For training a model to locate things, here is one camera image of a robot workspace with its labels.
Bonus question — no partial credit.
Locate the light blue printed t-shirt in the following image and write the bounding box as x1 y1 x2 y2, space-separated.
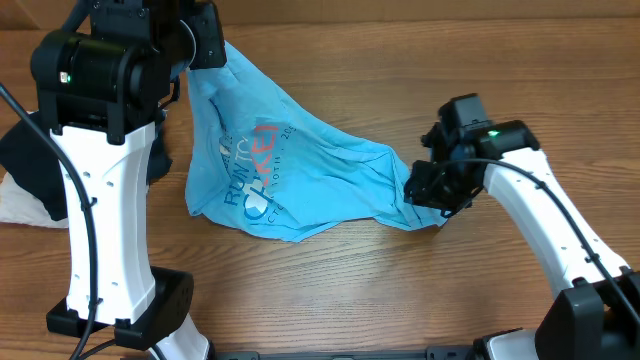
185 44 445 242

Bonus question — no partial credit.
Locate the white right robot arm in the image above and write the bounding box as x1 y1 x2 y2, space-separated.
405 120 639 360

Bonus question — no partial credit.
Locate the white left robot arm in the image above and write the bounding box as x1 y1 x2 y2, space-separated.
31 1 226 359

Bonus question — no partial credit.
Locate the black folded garment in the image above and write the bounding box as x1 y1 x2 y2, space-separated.
1 120 172 222

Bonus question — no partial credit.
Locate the beige folded garment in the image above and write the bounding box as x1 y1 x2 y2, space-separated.
1 173 68 229

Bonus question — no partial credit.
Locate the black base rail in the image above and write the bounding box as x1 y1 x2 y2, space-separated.
216 345 483 360

